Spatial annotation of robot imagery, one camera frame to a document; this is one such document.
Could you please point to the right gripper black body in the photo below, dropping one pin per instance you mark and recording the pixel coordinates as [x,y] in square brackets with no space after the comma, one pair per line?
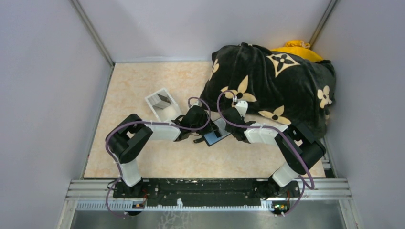
[229,129]

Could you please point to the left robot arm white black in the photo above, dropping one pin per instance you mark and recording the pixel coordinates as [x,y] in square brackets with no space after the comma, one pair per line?
[126,141]

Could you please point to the white plastic card tray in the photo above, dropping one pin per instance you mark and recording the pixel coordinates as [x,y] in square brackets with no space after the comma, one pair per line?
[169,113]

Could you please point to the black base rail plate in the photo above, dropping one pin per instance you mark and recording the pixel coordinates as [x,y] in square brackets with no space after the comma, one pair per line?
[205,192]

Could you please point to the black floral plush blanket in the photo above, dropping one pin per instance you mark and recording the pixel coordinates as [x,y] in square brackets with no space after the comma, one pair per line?
[279,86]

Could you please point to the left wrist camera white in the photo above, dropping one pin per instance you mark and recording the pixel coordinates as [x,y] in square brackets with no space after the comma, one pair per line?
[196,103]

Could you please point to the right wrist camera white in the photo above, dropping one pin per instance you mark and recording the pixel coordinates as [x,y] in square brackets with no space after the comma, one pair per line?
[242,107]

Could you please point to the grey cards in tray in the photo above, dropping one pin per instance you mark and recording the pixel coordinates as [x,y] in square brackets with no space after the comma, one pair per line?
[159,101]

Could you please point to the yellow cloth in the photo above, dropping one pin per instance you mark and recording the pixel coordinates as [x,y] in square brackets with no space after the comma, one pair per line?
[299,48]

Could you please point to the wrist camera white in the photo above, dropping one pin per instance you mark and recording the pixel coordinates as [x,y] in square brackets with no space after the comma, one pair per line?
[242,107]
[196,103]

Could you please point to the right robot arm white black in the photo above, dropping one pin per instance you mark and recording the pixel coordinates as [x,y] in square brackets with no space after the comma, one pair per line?
[298,145]

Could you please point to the black leather card holder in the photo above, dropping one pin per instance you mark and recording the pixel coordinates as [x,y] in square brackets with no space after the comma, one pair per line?
[215,136]

